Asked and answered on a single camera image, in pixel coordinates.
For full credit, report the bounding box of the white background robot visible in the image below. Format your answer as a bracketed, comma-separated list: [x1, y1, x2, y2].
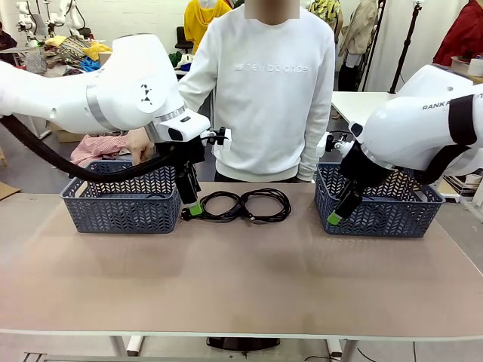
[17, 0, 94, 38]

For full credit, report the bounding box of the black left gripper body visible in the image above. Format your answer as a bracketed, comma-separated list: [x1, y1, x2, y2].
[155, 136, 208, 190]

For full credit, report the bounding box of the red hanging garment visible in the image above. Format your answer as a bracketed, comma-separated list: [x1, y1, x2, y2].
[432, 0, 483, 68]

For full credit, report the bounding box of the black office chair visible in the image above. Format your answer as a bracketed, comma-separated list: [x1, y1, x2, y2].
[174, 25, 197, 56]

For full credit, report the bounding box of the yellow garment on mannequin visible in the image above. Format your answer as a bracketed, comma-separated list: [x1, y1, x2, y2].
[183, 0, 233, 54]

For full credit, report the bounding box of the white table leg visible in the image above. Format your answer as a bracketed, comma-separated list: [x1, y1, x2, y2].
[109, 334, 146, 357]
[325, 337, 358, 362]

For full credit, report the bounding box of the braided black USB cable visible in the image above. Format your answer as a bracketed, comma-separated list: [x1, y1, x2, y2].
[239, 188, 293, 227]

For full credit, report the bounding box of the brown cardboard box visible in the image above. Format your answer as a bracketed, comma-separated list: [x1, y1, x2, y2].
[48, 120, 90, 144]

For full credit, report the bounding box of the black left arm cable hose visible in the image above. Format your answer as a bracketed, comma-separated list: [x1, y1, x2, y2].
[0, 115, 180, 185]

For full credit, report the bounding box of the black pedestal base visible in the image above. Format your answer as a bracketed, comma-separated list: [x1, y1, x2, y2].
[206, 336, 281, 350]

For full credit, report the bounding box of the person's right forearm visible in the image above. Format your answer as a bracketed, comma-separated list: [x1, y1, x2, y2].
[176, 81, 207, 113]

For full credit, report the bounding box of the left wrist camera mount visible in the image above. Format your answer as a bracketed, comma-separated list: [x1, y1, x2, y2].
[201, 127, 232, 154]

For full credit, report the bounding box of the pile of colourful clothes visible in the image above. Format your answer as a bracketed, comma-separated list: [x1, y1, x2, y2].
[43, 35, 114, 76]

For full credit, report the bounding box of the white background table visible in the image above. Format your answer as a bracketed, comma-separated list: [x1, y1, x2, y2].
[331, 90, 403, 127]

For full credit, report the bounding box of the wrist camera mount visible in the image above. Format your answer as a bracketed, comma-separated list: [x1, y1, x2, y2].
[315, 131, 358, 158]
[201, 127, 232, 154]

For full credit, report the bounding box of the person's right hand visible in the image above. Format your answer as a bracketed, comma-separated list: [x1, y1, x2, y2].
[124, 127, 156, 166]

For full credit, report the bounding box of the seated background person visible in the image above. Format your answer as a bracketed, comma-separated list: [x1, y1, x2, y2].
[0, 21, 19, 65]

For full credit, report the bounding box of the black tripod stand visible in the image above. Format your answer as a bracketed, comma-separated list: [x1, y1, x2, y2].
[389, 0, 423, 94]

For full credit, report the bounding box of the person in white sweatshirt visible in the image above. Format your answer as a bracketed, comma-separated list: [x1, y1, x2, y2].
[176, 0, 337, 185]

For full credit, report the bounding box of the grey plastic lattice basket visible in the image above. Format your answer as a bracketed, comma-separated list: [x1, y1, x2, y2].
[314, 161, 447, 238]
[60, 160, 183, 235]

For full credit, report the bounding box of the beige hanging coat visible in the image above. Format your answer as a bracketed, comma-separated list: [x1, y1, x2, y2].
[337, 0, 383, 57]

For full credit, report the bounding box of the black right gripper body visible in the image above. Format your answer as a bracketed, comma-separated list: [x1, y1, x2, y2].
[337, 141, 393, 201]

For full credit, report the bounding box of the red checkered cloth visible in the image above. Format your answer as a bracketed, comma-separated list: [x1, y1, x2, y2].
[70, 132, 131, 166]

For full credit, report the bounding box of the person's left forearm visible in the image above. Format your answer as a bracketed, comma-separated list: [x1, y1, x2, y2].
[297, 112, 337, 184]

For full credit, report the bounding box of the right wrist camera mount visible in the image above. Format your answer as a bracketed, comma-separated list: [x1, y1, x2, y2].
[315, 131, 358, 158]

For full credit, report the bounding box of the smooth black power cable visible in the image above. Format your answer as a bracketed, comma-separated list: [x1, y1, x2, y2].
[182, 190, 245, 222]

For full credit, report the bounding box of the floral patterned shirt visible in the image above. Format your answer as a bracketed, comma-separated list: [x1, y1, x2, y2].
[309, 0, 344, 35]

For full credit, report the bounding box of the flat cardboard sheet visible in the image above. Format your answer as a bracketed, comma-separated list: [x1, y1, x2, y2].
[0, 180, 22, 201]

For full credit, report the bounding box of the white storage box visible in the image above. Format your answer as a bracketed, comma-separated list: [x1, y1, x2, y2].
[451, 55, 483, 78]

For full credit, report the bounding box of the green cloth bundle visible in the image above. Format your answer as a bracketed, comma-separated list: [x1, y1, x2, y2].
[168, 51, 195, 72]

